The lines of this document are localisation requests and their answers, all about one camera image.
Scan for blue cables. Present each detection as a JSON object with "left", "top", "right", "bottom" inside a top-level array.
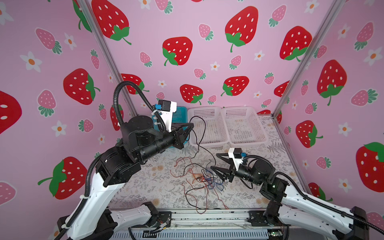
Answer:
[{"left": 200, "top": 170, "right": 226, "bottom": 193}]

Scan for red cables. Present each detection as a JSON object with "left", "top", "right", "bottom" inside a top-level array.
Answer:
[{"left": 169, "top": 155, "right": 229, "bottom": 214}]

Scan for teal plastic basket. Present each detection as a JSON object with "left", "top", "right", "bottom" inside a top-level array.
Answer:
[{"left": 151, "top": 107, "right": 187, "bottom": 132}]

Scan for white plastic basket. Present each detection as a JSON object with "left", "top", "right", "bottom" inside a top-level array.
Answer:
[
  {"left": 221, "top": 107, "right": 268, "bottom": 148},
  {"left": 187, "top": 107, "right": 229, "bottom": 148}
]

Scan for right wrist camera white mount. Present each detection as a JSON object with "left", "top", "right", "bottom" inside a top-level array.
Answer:
[{"left": 228, "top": 148, "right": 247, "bottom": 171}]

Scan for right white plastic basket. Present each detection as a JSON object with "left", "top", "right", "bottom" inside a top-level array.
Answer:
[{"left": 221, "top": 107, "right": 268, "bottom": 148}]

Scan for left corner aluminium post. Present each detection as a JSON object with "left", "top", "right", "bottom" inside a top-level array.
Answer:
[{"left": 76, "top": 0, "right": 140, "bottom": 118}]

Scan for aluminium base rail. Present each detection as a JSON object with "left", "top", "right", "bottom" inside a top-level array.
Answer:
[{"left": 110, "top": 208, "right": 340, "bottom": 240}]

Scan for floral table cloth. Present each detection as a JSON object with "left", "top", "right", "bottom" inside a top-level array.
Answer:
[{"left": 107, "top": 115, "right": 301, "bottom": 210}]

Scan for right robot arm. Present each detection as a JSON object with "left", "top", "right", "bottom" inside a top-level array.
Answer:
[{"left": 211, "top": 148, "right": 384, "bottom": 240}]

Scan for corner aluminium post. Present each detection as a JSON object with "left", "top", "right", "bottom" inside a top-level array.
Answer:
[
  {"left": 272, "top": 0, "right": 346, "bottom": 120},
  {"left": 76, "top": 0, "right": 140, "bottom": 118}
]

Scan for right corner aluminium post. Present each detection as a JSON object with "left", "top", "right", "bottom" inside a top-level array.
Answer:
[{"left": 272, "top": 0, "right": 346, "bottom": 120}]

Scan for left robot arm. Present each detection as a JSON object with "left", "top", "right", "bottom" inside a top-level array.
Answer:
[{"left": 57, "top": 81, "right": 194, "bottom": 240}]

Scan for middle white plastic basket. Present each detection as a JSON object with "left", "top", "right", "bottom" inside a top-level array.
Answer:
[{"left": 187, "top": 107, "right": 229, "bottom": 148}]

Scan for black cables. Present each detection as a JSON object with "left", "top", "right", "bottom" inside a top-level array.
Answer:
[{"left": 182, "top": 115, "right": 224, "bottom": 211}]

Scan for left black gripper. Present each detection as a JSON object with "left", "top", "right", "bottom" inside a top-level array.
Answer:
[{"left": 136, "top": 122, "right": 193, "bottom": 168}]

